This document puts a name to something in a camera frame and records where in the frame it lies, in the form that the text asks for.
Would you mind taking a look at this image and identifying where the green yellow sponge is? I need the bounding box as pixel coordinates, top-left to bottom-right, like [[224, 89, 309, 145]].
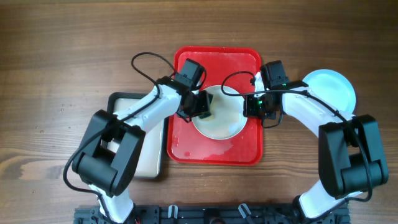
[[198, 111, 214, 121]]

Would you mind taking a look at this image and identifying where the white plate with red stain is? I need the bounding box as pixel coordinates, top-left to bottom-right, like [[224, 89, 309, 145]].
[[192, 85, 248, 140]]

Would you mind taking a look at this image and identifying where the light blue plate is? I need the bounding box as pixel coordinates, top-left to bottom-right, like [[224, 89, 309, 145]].
[[303, 69, 356, 114]]

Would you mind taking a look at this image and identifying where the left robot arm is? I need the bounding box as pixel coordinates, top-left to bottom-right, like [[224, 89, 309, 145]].
[[65, 59, 212, 223]]

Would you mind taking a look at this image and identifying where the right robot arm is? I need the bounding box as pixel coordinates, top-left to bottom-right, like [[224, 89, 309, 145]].
[[243, 60, 389, 223]]

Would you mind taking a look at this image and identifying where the red plastic tray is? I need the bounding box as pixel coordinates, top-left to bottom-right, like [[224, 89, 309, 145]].
[[167, 46, 263, 166]]

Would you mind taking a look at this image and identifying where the black tray with soapy water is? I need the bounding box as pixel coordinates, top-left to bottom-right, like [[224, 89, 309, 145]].
[[107, 92, 169, 179]]

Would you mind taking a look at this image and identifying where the right black cable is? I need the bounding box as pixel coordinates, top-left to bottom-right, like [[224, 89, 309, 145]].
[[220, 70, 374, 203]]

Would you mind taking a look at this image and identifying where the black cable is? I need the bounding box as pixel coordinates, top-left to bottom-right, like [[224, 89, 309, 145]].
[[62, 52, 208, 218], [220, 70, 374, 203]]

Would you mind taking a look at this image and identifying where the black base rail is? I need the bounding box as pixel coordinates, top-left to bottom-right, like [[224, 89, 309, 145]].
[[73, 203, 351, 224]]

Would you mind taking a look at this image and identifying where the left black cable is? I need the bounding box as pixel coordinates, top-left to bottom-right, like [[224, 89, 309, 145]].
[[62, 52, 208, 218]]

